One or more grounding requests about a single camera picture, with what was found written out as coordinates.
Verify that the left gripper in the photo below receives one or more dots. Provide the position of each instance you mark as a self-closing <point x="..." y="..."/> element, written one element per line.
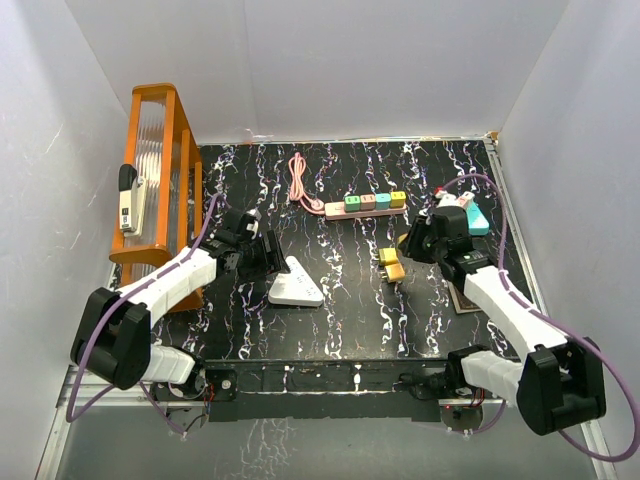
<point x="270" y="263"/>

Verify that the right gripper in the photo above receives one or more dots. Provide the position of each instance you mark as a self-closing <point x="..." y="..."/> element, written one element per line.
<point x="410" y="246"/>

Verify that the yellow plug adapter one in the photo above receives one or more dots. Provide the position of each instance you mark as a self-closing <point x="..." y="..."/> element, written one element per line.
<point x="387" y="256"/>

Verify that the yellow plug adapter two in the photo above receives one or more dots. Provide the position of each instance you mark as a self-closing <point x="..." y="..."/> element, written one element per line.
<point x="393" y="273"/>

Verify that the white triangular power strip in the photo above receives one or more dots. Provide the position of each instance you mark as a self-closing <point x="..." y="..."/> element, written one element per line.
<point x="295" y="288"/>

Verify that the yellow plug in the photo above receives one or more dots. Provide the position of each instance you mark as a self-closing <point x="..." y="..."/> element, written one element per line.
<point x="397" y="199"/>

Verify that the blue plug adapter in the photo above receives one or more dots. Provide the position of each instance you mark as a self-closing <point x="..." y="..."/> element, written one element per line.
<point x="383" y="201"/>

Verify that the pink power strip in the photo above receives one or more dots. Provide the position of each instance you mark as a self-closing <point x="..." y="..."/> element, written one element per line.
<point x="337" y="211"/>

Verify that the green plug adapter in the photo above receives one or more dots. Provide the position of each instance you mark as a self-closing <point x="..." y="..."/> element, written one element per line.
<point x="352" y="203"/>

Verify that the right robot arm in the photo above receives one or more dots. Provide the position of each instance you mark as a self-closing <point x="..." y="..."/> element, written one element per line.
<point x="520" y="340"/>

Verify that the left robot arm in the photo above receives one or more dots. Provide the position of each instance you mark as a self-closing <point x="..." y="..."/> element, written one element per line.
<point x="114" y="337"/>

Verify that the teal triangular power strip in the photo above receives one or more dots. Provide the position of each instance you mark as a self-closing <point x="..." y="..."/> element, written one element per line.
<point x="478" y="225"/>

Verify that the dark book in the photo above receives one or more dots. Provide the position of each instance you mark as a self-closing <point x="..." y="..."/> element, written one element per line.
<point x="461" y="304"/>

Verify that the orange wooden rack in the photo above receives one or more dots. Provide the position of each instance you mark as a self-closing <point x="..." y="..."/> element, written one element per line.
<point x="161" y="149"/>

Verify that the white black stapler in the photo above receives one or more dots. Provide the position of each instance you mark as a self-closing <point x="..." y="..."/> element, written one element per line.
<point x="132" y="197"/>

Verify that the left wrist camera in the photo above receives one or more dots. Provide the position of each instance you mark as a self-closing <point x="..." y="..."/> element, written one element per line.
<point x="252" y="224"/>

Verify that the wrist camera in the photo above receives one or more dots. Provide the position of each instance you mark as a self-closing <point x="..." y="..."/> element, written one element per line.
<point x="443" y="198"/>
<point x="252" y="224"/>

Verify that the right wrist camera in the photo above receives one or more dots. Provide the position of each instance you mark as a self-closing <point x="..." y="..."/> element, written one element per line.
<point x="443" y="198"/>

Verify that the aluminium frame rail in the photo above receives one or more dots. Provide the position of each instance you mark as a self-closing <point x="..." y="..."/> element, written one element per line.
<point x="232" y="391"/>

